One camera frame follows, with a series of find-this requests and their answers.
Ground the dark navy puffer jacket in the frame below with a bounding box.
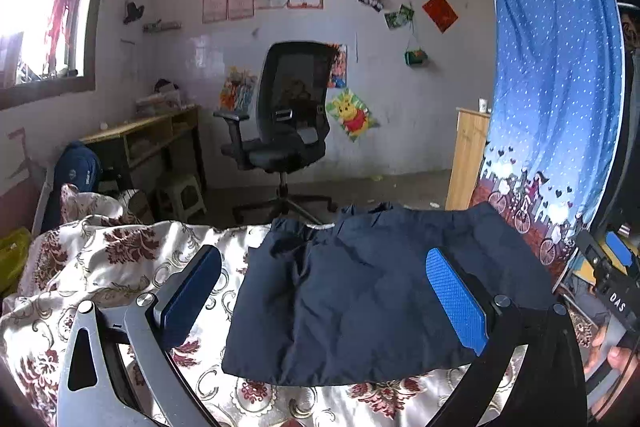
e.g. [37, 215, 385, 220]
[222, 203, 553, 387]

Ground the floral white red bedspread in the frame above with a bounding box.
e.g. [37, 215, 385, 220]
[1, 188, 464, 426]

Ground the blue dotted wardrobe curtain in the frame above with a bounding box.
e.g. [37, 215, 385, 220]
[472, 0, 626, 279]

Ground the small plastic stool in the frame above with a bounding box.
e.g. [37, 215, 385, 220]
[157, 174, 206, 222]

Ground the light wooden cabinet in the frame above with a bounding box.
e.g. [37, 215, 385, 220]
[445, 107, 490, 210]

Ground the blue backpack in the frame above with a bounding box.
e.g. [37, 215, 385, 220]
[41, 141, 102, 232]

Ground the wooden desk with shelves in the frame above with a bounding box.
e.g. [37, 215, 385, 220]
[80, 105, 208, 192]

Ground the Winnie the Pooh poster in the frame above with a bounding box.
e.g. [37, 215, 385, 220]
[326, 88, 380, 142]

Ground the colourful anime poster low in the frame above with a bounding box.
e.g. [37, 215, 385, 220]
[219, 66, 257, 113]

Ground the red diamond paper decoration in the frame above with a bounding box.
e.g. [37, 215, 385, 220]
[422, 0, 458, 32]

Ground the cartoon character poster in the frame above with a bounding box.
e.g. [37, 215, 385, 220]
[328, 44, 347, 89]

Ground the black mesh office chair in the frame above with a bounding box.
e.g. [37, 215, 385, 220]
[214, 41, 338, 225]

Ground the red window curtain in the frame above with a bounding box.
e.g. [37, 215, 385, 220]
[46, 0, 76, 76]

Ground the green hanging wall pouch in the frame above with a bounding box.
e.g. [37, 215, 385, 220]
[404, 49, 428, 67]

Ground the photos pinned on wall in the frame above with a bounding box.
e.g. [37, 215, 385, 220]
[358, 0, 414, 30]

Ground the window with brown frame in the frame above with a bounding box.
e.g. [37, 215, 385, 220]
[0, 0, 132, 111]

